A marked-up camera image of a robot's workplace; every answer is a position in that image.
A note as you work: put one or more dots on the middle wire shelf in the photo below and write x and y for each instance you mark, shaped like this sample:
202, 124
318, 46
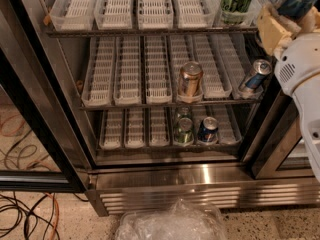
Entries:
173, 104

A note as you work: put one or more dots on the top wire shelf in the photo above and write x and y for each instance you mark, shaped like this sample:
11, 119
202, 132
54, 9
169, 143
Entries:
148, 32

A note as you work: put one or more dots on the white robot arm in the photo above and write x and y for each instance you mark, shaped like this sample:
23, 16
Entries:
308, 105

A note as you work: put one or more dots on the green can rear bottom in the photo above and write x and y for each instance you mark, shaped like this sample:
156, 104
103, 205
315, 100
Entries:
182, 112

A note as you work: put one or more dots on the glass fridge door left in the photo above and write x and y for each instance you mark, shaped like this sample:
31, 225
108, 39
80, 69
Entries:
64, 181

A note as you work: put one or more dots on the gold copper can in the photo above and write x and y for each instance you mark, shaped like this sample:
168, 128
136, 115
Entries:
189, 79

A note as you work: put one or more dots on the wire shelf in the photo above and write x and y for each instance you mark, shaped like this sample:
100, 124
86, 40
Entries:
173, 104
172, 148
148, 32

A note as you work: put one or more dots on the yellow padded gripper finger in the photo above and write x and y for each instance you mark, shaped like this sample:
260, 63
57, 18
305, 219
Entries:
276, 32
311, 21

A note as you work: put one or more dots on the blue redbull can middle shelf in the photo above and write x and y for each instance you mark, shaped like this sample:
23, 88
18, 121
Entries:
254, 78

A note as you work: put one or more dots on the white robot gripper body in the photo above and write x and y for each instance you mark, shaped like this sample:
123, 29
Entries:
299, 63

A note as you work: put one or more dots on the clear plastic bag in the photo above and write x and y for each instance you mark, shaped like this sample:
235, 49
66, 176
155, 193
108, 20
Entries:
181, 221

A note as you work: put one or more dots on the green can front bottom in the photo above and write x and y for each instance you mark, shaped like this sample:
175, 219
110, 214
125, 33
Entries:
183, 131

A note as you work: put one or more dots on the blue can bottom shelf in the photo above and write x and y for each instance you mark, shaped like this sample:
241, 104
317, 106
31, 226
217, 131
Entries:
208, 130

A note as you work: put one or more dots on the clear tray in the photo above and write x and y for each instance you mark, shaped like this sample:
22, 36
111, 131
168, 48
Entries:
71, 15
111, 130
134, 128
157, 75
155, 14
159, 135
195, 14
114, 14
127, 87
97, 90

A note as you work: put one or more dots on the green tall can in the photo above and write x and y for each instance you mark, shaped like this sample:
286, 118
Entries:
234, 11

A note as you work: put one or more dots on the bottom wire shelf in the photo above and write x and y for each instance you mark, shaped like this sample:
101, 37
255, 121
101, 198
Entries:
172, 148

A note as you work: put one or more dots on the stainless steel fridge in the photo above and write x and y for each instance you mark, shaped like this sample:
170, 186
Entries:
264, 171

